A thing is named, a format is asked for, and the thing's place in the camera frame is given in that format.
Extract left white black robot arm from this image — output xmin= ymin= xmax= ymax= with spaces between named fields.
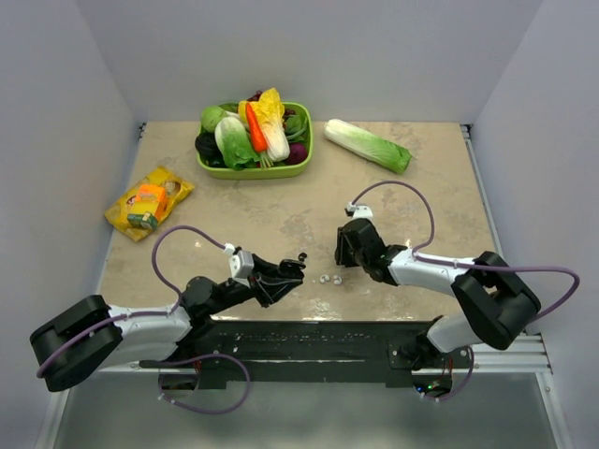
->
xmin=29 ymin=250 xmax=307 ymax=392

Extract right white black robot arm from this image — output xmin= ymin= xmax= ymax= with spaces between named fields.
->
xmin=334 ymin=218 xmax=541 ymax=370

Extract napa cabbage on table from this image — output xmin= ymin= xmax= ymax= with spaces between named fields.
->
xmin=324 ymin=119 xmax=412 ymax=174

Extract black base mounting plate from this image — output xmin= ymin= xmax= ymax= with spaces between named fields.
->
xmin=141 ymin=321 xmax=469 ymax=391

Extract purple beet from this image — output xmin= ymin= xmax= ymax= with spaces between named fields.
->
xmin=285 ymin=142 xmax=308 ymax=166

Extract green white bok choy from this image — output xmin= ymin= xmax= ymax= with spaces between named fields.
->
xmin=214 ymin=117 xmax=258 ymax=170

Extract orange toy carrot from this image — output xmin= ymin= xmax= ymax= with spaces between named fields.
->
xmin=245 ymin=102 xmax=268 ymax=153

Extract dark green spinach leaves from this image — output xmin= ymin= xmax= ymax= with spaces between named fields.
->
xmin=284 ymin=114 xmax=308 ymax=143

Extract green plastic vegetable tray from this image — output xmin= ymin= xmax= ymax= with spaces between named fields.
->
xmin=197 ymin=102 xmax=314 ymax=181

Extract orange green small box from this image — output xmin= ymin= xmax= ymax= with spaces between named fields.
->
xmin=126 ymin=184 xmax=168 ymax=230

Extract yellow snack bag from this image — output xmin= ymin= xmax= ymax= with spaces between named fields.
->
xmin=105 ymin=166 xmax=195 ymax=241

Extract dark black vegetable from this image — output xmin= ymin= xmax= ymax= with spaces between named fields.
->
xmin=195 ymin=132 xmax=222 ymax=161

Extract yellow leaf cabbage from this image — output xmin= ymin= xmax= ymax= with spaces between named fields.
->
xmin=238 ymin=88 xmax=289 ymax=167

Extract round green vegetable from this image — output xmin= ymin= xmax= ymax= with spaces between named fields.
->
xmin=200 ymin=106 xmax=228 ymax=133

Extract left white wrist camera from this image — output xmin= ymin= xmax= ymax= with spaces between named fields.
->
xmin=223 ymin=243 xmax=255 ymax=286

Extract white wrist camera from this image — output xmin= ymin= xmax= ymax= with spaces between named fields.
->
xmin=344 ymin=202 xmax=373 ymax=220
xmin=223 ymin=243 xmax=255 ymax=286

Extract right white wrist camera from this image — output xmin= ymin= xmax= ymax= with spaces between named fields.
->
xmin=344 ymin=202 xmax=373 ymax=220

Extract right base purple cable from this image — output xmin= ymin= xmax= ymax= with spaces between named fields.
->
xmin=419 ymin=345 xmax=475 ymax=403

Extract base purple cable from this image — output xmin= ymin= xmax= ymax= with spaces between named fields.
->
xmin=149 ymin=350 xmax=251 ymax=414
xmin=419 ymin=345 xmax=475 ymax=403

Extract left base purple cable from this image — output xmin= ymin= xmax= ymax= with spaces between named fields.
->
xmin=149 ymin=350 xmax=251 ymax=414

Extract aluminium front rail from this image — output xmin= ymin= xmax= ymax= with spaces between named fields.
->
xmin=99 ymin=335 xmax=551 ymax=374

